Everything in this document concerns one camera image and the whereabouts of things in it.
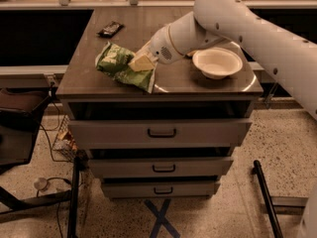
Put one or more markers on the bottom grey drawer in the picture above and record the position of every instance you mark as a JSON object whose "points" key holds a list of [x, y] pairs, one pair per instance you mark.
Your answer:
{"points": [[160, 189]]}

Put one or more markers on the wire basket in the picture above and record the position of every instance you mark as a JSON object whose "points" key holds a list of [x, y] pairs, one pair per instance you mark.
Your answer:
{"points": [[64, 143]]}

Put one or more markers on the black metal leg left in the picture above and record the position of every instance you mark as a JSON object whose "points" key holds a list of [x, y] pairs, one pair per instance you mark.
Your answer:
{"points": [[72, 216]]}

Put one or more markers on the black metal leg right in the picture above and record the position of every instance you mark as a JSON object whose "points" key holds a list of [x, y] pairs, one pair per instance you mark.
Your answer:
{"points": [[258, 171]]}

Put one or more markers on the yellow sponge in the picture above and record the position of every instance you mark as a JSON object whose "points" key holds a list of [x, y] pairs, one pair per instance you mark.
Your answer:
{"points": [[190, 54]]}

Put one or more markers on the grey drawer cabinet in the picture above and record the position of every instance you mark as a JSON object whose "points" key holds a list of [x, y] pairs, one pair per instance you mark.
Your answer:
{"points": [[180, 92]]}

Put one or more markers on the dark chair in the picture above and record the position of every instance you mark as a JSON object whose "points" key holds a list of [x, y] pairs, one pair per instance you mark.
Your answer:
{"points": [[21, 114]]}

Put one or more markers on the grey drawer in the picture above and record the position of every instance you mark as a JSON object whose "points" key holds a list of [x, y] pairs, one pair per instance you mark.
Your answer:
{"points": [[160, 168], [160, 189], [155, 134]]}

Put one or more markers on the middle grey drawer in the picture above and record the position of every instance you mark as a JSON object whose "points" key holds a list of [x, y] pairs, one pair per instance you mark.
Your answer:
{"points": [[160, 168]]}

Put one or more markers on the white round floor plug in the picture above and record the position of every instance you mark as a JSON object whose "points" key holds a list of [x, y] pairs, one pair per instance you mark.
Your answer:
{"points": [[41, 184]]}

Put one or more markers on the black metal leg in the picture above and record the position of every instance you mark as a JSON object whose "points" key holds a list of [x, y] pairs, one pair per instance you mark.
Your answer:
{"points": [[258, 171], [72, 216]]}

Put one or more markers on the blue tape cross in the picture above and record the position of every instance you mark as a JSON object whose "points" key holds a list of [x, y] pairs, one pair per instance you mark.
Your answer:
{"points": [[161, 220]]}

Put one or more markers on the white paper bowl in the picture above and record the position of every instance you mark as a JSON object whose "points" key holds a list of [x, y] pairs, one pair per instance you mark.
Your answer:
{"points": [[217, 63]]}

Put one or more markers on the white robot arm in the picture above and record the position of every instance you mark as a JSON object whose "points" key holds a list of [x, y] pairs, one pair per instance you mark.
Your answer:
{"points": [[289, 59]]}

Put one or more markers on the top grey drawer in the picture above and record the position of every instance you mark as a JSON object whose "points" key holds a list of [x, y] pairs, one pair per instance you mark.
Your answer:
{"points": [[155, 134]]}

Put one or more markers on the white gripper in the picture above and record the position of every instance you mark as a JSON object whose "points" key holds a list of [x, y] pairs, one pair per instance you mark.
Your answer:
{"points": [[160, 46]]}

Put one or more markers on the green jalapeno chip bag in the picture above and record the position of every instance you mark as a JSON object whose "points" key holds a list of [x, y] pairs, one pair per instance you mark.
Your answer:
{"points": [[114, 61]]}

